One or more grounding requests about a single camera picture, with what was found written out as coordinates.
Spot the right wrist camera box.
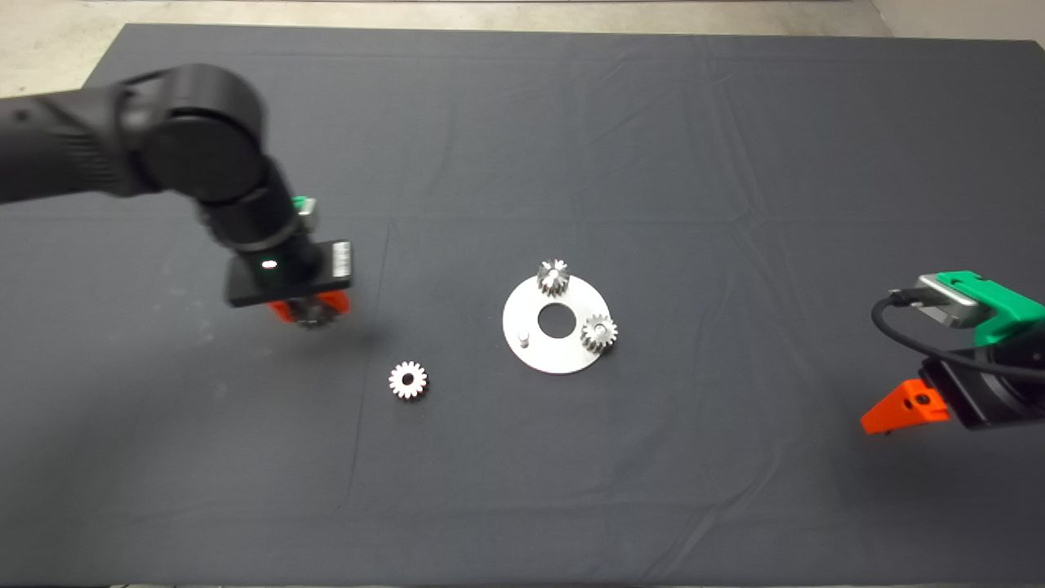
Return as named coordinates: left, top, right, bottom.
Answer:
left=914, top=274, right=981, bottom=329

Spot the round metal plate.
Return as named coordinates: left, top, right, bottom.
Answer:
left=502, top=274, right=615, bottom=376

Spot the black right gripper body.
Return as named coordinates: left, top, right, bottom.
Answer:
left=920, top=358, right=1002, bottom=431

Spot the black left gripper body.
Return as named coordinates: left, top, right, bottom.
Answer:
left=227, top=239, right=354, bottom=309

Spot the right camera black cable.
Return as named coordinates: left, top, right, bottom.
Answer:
left=871, top=287, right=1045, bottom=385

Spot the right green camera mount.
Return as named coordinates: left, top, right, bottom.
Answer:
left=936, top=271, right=1045, bottom=348

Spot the small steel gear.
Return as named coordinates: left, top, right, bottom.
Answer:
left=536, top=259, right=570, bottom=297
left=580, top=314, right=619, bottom=354

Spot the smaller steel gear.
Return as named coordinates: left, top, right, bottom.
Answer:
left=389, top=361, right=429, bottom=400

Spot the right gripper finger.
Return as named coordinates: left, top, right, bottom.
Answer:
left=861, top=380, right=950, bottom=435

